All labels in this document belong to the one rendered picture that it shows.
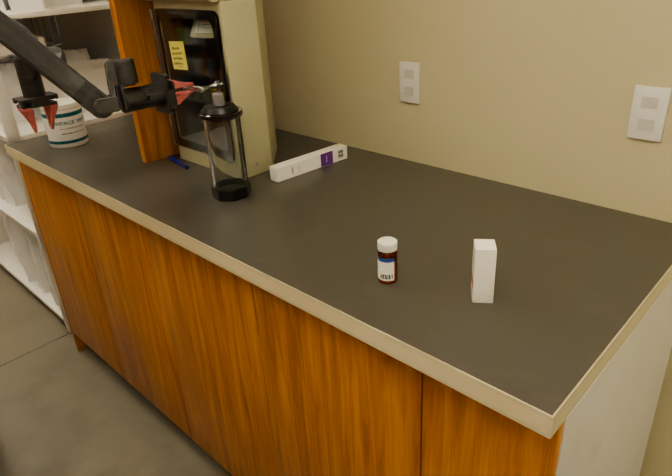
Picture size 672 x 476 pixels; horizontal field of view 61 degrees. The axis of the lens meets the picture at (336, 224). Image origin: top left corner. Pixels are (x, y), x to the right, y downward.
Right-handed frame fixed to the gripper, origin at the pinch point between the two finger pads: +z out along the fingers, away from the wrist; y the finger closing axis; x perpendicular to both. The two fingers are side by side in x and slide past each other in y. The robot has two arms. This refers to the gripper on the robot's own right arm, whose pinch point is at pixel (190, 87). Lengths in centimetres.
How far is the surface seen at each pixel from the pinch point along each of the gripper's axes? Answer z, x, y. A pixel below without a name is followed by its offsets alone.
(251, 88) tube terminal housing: 12.3, -10.5, -1.5
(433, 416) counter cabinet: -21, -94, -42
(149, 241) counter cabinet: -21.0, -2.0, -37.2
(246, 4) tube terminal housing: 13.5, -10.7, 19.7
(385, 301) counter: -16, -80, -27
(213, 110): -6.1, -18.8, -2.5
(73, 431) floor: -42, 45, -120
